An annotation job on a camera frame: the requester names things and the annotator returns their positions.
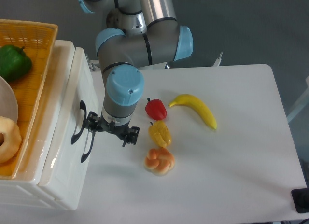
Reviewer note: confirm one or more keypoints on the yellow banana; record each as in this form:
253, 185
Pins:
198, 106

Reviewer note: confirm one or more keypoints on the green bell pepper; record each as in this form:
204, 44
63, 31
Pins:
14, 63

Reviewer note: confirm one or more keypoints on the red bell pepper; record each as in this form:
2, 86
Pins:
156, 109

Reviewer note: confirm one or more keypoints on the beige plate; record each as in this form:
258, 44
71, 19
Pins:
8, 102

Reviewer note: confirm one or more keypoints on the knotted bread roll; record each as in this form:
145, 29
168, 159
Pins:
159, 161

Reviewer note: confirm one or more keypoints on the black device at table edge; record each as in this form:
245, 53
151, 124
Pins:
301, 200

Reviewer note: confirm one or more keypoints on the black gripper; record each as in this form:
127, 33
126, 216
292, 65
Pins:
95, 124

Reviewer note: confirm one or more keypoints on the orange woven basket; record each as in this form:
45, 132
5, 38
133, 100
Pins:
38, 40

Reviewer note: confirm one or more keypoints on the yellow bell pepper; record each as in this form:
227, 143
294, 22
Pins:
160, 134

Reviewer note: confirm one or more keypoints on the glazed donut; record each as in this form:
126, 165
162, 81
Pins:
11, 139

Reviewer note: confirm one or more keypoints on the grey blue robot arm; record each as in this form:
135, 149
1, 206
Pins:
122, 51

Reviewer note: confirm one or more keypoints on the white drawer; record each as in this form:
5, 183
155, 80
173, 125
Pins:
64, 172

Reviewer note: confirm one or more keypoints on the white drawer cabinet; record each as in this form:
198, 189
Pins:
23, 190

